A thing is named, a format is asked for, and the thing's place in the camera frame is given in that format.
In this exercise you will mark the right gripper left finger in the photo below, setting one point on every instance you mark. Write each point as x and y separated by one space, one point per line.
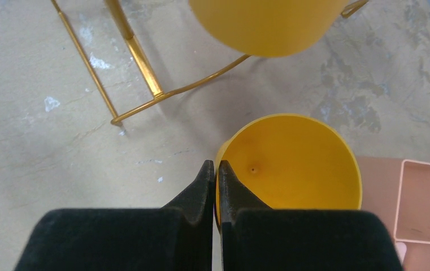
176 236

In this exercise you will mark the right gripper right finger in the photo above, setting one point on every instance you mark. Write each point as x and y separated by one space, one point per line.
257 237

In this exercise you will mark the yellow wine glass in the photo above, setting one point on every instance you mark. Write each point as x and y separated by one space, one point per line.
267 28
292 161

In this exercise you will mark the peach plastic file organizer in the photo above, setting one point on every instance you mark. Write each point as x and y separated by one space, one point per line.
397 191

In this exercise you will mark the gold wire glass rack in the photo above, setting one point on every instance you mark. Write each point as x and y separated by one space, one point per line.
139 58

